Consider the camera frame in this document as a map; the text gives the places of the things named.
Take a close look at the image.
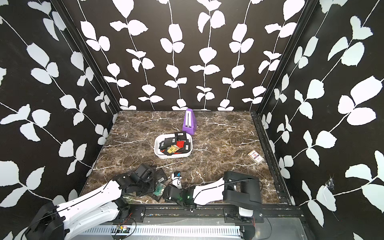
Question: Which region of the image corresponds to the green grape oolong tea bag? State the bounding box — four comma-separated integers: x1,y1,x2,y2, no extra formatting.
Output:
149,182,166,202

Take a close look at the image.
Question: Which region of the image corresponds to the black tea bag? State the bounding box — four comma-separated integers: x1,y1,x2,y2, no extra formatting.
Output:
155,168,168,184
159,137,177,151

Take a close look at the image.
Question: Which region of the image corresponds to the beige tea bag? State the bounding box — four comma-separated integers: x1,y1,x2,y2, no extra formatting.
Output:
167,145,180,155

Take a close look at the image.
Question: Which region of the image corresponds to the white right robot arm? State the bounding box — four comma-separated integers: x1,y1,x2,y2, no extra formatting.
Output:
162,171,263,218

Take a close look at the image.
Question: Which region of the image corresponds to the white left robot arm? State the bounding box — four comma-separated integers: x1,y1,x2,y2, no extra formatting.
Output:
24,164,157,240

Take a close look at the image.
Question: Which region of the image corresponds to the red tea bag under green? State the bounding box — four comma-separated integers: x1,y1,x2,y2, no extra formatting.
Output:
177,141,185,148

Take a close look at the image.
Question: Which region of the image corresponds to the white plastic storage box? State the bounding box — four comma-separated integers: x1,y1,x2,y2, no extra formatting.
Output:
154,133,193,159

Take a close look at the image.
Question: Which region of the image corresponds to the black tea bag barcode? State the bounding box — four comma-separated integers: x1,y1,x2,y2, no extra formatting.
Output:
175,131,188,141

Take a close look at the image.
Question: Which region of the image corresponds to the purple metronome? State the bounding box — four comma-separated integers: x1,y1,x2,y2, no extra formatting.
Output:
182,108,197,135

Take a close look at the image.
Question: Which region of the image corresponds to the white red card pack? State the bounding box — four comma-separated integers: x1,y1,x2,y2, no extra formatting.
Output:
248,150,265,165

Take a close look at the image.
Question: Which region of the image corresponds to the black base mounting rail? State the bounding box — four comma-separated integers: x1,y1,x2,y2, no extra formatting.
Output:
123,204,304,225

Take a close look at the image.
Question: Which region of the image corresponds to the perforated white metal rail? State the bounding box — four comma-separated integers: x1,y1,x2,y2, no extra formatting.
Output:
80,225,243,238

